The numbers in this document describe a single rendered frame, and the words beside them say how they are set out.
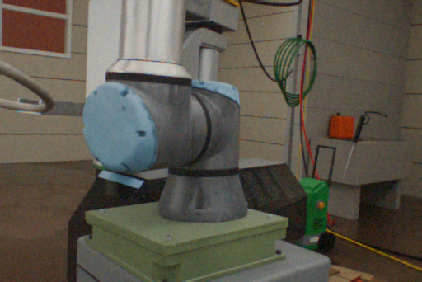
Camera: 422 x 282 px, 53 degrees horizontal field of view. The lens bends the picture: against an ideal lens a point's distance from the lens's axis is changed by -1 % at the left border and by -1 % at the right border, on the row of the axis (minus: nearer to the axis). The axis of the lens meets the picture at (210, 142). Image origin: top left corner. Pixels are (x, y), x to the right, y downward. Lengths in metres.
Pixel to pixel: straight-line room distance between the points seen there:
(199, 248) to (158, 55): 0.33
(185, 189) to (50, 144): 7.41
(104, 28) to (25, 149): 6.37
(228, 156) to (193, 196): 0.11
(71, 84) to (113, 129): 7.60
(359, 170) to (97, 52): 3.52
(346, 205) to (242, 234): 4.22
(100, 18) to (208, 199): 1.17
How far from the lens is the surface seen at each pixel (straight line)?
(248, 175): 2.23
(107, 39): 1.80
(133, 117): 0.66
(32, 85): 1.26
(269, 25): 8.74
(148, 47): 0.72
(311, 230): 3.66
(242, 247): 0.82
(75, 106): 1.61
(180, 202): 0.85
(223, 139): 0.84
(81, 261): 1.00
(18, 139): 8.03
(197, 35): 2.19
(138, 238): 0.76
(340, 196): 5.03
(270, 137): 8.44
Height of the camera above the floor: 1.15
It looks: 5 degrees down
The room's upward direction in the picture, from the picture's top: 3 degrees clockwise
